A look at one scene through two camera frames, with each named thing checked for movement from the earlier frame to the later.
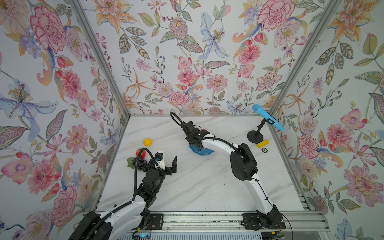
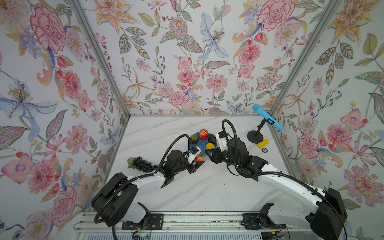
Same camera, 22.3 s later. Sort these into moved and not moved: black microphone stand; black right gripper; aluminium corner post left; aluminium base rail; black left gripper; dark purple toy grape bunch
Moved: black right gripper; black left gripper
Not moved: aluminium corner post left; aluminium base rail; dark purple toy grape bunch; black microphone stand
